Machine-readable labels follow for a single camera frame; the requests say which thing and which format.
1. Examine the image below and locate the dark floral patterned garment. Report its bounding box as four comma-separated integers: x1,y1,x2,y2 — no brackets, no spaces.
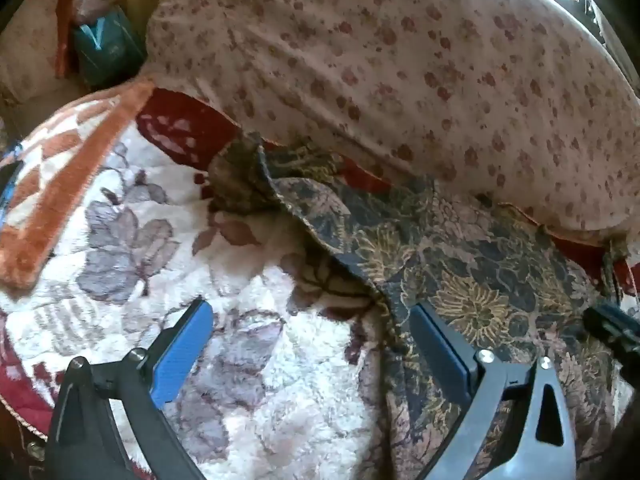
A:
208,134,615,479

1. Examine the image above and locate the orange and white towel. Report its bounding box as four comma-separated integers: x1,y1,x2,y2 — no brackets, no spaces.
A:
1,79,155,290

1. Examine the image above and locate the pink floral pillow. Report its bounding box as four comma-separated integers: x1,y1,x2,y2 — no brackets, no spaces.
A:
143,0,639,234

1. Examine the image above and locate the black gripper tip at right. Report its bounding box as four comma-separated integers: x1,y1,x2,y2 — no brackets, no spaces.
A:
582,302,639,363

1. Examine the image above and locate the white floral fleece blanket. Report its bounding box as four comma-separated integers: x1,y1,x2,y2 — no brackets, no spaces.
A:
1,90,388,479

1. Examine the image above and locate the teal box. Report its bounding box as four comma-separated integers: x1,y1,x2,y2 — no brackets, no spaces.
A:
73,6,146,90

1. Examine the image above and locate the red strap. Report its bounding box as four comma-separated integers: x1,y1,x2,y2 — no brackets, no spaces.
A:
53,0,84,80

